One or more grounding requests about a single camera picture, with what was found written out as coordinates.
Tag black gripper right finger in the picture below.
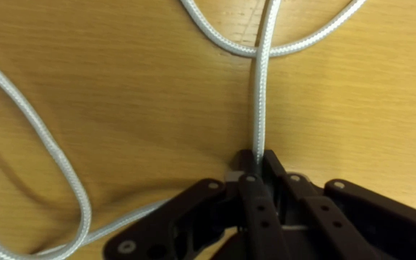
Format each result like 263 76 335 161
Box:
260 149 416 260

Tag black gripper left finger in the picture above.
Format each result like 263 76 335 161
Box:
102 149 291 260

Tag white braided rope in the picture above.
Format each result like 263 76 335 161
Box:
0 0 367 260

